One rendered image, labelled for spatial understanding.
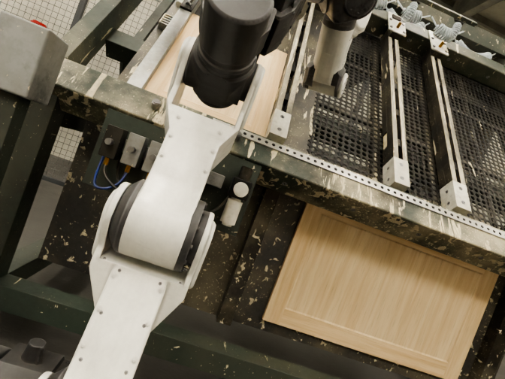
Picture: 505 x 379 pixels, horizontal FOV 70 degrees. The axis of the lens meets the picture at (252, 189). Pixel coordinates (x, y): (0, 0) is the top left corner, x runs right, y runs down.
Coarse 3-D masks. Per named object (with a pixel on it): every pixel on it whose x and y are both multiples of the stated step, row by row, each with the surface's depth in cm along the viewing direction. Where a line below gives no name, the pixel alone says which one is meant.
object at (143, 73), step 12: (180, 12) 147; (192, 12) 152; (168, 24) 140; (180, 24) 142; (168, 36) 136; (156, 48) 130; (168, 48) 133; (144, 60) 125; (156, 60) 127; (144, 72) 121; (132, 84) 117; (144, 84) 119
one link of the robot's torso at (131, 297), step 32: (96, 256) 65; (128, 256) 70; (96, 288) 65; (128, 288) 64; (160, 288) 65; (96, 320) 61; (128, 320) 62; (160, 320) 67; (96, 352) 60; (128, 352) 61
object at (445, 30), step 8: (384, 0) 176; (392, 0) 179; (424, 0) 179; (376, 8) 179; (384, 8) 180; (408, 8) 177; (440, 8) 180; (448, 8) 181; (416, 16) 178; (456, 16) 181; (440, 24) 183; (472, 24) 183; (448, 32) 180; (456, 32) 181
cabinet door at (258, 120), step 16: (192, 16) 151; (192, 32) 145; (176, 48) 137; (160, 64) 129; (272, 64) 150; (160, 80) 125; (272, 80) 144; (192, 96) 126; (256, 96) 136; (272, 96) 139; (208, 112) 124; (224, 112) 126; (256, 112) 131; (256, 128) 127
